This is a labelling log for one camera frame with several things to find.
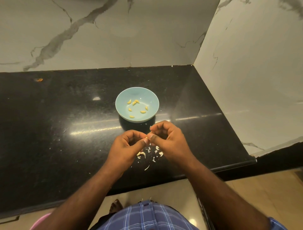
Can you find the person's right forearm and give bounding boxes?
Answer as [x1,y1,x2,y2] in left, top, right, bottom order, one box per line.
[181,157,270,230]

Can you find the pink plastic bucket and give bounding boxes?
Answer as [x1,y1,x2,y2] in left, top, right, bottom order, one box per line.
[29,213,52,230]

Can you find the person's left forearm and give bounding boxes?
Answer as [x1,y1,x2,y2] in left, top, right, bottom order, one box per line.
[35,165,123,230]

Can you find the blue plaid shirt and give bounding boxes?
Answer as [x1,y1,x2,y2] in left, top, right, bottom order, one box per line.
[95,200,288,230]

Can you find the person's right hand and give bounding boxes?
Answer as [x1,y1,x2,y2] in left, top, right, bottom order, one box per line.
[147,120,196,168]

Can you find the light blue bowl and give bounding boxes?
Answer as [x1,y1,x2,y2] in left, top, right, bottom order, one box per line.
[115,87,160,123]

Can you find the pile of garlic skins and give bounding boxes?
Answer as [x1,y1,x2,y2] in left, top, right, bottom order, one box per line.
[136,144,164,172]

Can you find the black drawer handle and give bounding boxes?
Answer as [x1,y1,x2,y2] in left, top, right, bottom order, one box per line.
[0,215,20,224]

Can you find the black cabinet trim strip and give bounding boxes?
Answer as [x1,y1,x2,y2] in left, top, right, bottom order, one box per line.
[196,197,214,230]

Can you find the cluster of peeled garlic cloves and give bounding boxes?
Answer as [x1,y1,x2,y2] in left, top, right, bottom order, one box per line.
[126,99,150,119]

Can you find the person's left foot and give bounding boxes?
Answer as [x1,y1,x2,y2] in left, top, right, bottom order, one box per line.
[109,199,124,215]

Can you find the person's left hand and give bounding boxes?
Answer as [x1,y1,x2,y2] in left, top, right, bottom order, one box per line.
[105,130,150,177]

